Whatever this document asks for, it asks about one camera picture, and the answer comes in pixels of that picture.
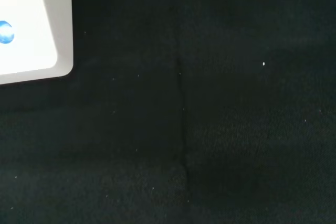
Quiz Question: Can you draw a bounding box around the black bench cloth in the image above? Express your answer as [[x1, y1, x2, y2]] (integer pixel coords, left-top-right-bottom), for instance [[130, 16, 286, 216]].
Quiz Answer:
[[0, 0, 336, 224]]

